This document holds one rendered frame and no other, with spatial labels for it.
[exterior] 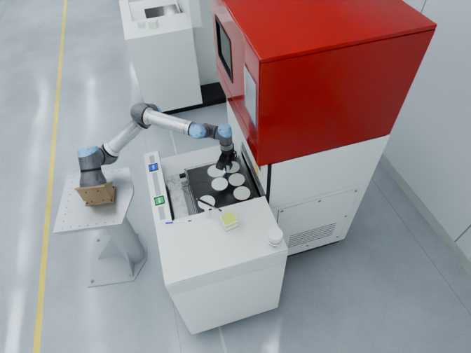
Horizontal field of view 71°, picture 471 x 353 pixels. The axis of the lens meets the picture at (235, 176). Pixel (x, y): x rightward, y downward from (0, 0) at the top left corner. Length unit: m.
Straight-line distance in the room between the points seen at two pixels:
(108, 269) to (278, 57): 2.18
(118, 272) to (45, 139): 1.93
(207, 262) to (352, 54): 1.13
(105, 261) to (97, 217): 0.85
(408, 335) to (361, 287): 0.41
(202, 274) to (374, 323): 1.46
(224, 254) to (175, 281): 0.26
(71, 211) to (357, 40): 1.80
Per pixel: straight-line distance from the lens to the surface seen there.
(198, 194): 1.98
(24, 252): 3.35
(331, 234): 2.68
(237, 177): 2.04
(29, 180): 3.86
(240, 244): 1.71
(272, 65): 1.31
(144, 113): 1.87
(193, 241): 1.74
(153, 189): 1.99
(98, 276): 2.92
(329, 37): 1.43
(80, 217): 2.21
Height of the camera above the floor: 2.48
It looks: 51 degrees down
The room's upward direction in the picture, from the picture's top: 3 degrees counter-clockwise
